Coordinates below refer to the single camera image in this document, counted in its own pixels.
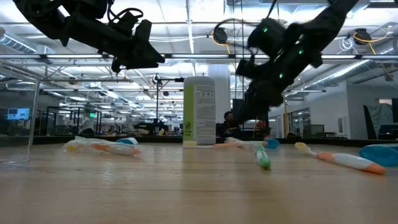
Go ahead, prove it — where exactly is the white round pillar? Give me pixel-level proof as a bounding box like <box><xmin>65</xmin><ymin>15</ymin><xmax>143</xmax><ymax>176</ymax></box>
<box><xmin>206</xmin><ymin>64</ymin><xmax>232</xmax><ymax>139</ymax></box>

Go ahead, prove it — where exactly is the black hanging cable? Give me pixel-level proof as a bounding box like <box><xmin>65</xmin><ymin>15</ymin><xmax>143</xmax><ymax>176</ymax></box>
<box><xmin>241</xmin><ymin>0</ymin><xmax>245</xmax><ymax>60</ymax></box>
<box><xmin>233</xmin><ymin>0</ymin><xmax>237</xmax><ymax>60</ymax></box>

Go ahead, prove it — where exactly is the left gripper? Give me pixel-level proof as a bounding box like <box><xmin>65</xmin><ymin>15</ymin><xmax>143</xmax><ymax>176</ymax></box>
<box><xmin>99</xmin><ymin>19</ymin><xmax>166</xmax><ymax>74</ymax></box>

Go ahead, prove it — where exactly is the black framed glass enclosure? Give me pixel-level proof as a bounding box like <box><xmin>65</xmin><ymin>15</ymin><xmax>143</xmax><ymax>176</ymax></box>
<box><xmin>46</xmin><ymin>106</ymin><xmax>103</xmax><ymax>136</ymax></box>

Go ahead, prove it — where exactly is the black monitor cart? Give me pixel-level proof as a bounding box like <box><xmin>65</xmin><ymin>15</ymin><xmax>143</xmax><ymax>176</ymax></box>
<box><xmin>231</xmin><ymin>98</ymin><xmax>271</xmax><ymax>139</ymax></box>

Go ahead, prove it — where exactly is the long ceiling light strip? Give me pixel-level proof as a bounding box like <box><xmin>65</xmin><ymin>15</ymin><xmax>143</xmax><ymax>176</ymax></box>
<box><xmin>0</xmin><ymin>53</ymin><xmax>398</xmax><ymax>60</ymax></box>

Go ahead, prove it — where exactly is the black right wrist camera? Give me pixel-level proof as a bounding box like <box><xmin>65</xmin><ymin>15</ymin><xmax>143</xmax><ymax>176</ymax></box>
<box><xmin>248</xmin><ymin>17</ymin><xmax>287</xmax><ymax>58</ymax></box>

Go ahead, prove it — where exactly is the blue lit monitor screen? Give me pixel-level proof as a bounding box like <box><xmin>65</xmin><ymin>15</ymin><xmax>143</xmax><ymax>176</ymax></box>
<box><xmin>6</xmin><ymin>108</ymin><xmax>31</xmax><ymax>121</ymax></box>

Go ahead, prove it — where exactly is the white green wipes canister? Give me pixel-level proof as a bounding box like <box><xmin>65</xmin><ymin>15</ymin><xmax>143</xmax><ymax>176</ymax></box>
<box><xmin>182</xmin><ymin>75</ymin><xmax>217</xmax><ymax>146</ymax></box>

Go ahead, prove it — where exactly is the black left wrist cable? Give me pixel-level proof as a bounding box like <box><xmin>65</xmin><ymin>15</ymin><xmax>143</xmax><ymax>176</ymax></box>
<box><xmin>106</xmin><ymin>6</ymin><xmax>144</xmax><ymax>24</ymax></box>

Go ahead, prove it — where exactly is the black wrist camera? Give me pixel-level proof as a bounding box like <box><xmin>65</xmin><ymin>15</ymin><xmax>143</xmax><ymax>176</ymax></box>
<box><xmin>114</xmin><ymin>11</ymin><xmax>144</xmax><ymax>35</ymax></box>
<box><xmin>248</xmin><ymin>17</ymin><xmax>287</xmax><ymax>58</ymax></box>

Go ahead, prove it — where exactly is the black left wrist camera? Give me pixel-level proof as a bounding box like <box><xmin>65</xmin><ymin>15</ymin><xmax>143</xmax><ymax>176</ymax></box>
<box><xmin>114</xmin><ymin>11</ymin><xmax>144</xmax><ymax>35</ymax></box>

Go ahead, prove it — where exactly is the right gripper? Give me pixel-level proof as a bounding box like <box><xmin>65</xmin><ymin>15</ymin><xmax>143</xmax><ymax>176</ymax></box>
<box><xmin>235</xmin><ymin>58</ymin><xmax>299</xmax><ymax>125</ymax></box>

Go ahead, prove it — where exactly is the black metal table frame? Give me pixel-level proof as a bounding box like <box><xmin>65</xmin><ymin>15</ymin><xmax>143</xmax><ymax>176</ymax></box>
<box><xmin>0</xmin><ymin>134</ymin><xmax>398</xmax><ymax>147</ymax></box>

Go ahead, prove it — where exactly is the person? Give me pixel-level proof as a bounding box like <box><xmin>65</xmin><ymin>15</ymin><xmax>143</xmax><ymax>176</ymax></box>
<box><xmin>216</xmin><ymin>111</ymin><xmax>242</xmax><ymax>139</ymax></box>

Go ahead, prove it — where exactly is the clear acrylic organizer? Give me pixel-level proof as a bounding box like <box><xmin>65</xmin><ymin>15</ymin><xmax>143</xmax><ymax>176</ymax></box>
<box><xmin>0</xmin><ymin>79</ymin><xmax>41</xmax><ymax>170</ymax></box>

